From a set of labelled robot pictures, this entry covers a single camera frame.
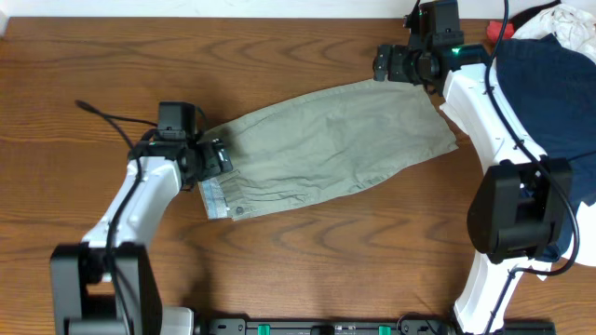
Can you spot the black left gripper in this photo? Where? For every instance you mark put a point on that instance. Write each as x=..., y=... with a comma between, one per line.
x=217, y=158

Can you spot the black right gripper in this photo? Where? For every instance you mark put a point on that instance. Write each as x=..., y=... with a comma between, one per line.
x=384, y=61

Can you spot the khaki green shorts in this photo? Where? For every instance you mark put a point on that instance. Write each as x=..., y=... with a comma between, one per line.
x=323, y=145

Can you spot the navy blue garment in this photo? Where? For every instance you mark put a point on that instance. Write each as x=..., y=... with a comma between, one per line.
x=552, y=91

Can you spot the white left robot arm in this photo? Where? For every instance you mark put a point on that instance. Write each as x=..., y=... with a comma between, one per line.
x=105, y=284

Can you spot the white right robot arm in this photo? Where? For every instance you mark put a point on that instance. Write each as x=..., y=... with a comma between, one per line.
x=522, y=201

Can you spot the red garment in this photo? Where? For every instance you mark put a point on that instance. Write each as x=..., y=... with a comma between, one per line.
x=494, y=28

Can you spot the black garment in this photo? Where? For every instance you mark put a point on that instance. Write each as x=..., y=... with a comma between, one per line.
x=521, y=18

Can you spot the white garment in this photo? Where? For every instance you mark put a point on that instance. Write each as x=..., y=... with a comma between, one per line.
x=573, y=27

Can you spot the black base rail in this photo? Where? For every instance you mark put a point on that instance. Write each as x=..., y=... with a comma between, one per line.
x=238, y=326

